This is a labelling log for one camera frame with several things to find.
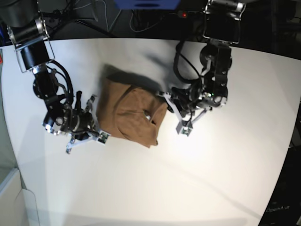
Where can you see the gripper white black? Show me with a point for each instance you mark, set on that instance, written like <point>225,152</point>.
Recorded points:
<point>187,109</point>
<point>84,126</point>

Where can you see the brown T-shirt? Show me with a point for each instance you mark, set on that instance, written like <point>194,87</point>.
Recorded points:
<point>128,107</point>

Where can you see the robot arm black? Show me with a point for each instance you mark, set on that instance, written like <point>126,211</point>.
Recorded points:
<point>65,116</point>
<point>209,90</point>

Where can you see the black power strip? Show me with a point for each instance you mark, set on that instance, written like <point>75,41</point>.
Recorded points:
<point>188,14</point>

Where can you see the white bin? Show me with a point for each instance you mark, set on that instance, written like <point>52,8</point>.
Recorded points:
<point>17,205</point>

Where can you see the blue box overhead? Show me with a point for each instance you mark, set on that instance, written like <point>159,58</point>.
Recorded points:
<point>147,4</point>

